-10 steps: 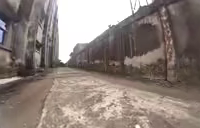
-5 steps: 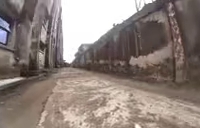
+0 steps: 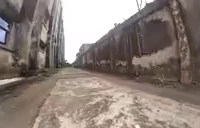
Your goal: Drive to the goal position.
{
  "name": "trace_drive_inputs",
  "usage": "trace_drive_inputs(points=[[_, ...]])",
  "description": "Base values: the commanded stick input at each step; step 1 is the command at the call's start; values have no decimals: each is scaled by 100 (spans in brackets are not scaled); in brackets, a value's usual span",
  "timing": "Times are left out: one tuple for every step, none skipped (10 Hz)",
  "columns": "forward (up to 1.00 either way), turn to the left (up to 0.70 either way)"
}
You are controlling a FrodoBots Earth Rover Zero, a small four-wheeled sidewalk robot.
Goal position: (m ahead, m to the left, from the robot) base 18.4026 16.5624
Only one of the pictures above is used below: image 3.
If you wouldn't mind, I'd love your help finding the worn grey dirt road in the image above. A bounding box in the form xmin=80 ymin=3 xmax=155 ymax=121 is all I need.
xmin=0 ymin=67 xmax=200 ymax=128

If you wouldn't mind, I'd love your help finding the grass verge strip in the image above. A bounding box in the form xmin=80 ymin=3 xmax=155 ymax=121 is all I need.
xmin=31 ymin=67 xmax=71 ymax=78

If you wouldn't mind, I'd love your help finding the tall grey concrete building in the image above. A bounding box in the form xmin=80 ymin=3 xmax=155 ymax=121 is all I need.
xmin=0 ymin=0 xmax=66 ymax=82

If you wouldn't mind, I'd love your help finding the pale concrete kerb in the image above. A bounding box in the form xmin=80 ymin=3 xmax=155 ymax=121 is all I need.
xmin=0 ymin=76 xmax=26 ymax=91

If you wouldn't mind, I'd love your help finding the pale building beyond wall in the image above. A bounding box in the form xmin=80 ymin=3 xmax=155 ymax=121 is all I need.
xmin=73 ymin=43 xmax=93 ymax=66

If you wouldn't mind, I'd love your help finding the stained grey boundary wall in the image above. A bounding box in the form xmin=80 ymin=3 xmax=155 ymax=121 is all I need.
xmin=82 ymin=0 xmax=200 ymax=90

